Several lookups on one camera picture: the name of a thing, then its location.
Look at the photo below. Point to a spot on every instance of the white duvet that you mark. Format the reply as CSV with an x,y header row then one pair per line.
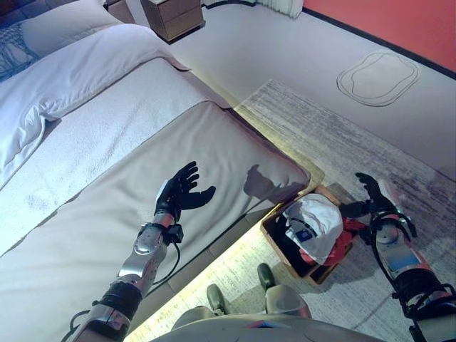
x,y
78,78

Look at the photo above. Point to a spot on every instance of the white bed sheet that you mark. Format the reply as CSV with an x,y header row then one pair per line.
x,y
107,142

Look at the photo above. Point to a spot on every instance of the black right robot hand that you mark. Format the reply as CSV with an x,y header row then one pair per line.
x,y
379,199

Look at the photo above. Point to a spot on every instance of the patterned grey cushion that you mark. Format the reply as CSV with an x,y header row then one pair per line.
x,y
14,53

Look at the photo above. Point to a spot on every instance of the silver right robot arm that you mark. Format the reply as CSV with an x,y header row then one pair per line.
x,y
402,256

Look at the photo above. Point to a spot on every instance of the grey robot torso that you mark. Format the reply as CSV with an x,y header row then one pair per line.
x,y
267,329

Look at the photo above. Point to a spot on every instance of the silver left robot leg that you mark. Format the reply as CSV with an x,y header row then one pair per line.
x,y
215,297

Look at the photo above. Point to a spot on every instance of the white garment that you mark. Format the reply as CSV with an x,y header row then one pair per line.
x,y
320,228

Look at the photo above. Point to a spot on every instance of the grey striped floor rug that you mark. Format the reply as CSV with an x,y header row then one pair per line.
x,y
338,142

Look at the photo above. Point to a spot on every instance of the red garment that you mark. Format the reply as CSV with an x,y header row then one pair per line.
x,y
343,246

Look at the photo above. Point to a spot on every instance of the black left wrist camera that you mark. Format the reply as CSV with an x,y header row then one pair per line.
x,y
175,234

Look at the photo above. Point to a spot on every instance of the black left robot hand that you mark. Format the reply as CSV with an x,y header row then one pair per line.
x,y
178,196

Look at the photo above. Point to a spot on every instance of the woven wicker laundry basket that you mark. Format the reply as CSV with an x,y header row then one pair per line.
x,y
285,263

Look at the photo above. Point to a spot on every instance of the silver right robot leg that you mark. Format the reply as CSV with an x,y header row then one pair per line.
x,y
281,295

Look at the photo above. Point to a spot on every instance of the beige pillow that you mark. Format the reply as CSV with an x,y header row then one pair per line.
x,y
71,25

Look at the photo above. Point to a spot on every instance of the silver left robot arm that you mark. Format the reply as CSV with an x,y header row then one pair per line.
x,y
142,263

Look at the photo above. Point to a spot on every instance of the silver robot leg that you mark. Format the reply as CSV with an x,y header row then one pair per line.
x,y
215,297
281,295

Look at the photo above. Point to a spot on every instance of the brown wooden nightstand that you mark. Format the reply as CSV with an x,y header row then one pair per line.
x,y
174,18

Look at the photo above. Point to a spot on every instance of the oval white floor mat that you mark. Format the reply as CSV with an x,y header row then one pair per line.
x,y
377,78

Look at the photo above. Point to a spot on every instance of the white curtain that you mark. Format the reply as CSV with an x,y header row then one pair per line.
x,y
281,7

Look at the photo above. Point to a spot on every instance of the bed with beige cover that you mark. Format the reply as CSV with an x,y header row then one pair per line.
x,y
89,231

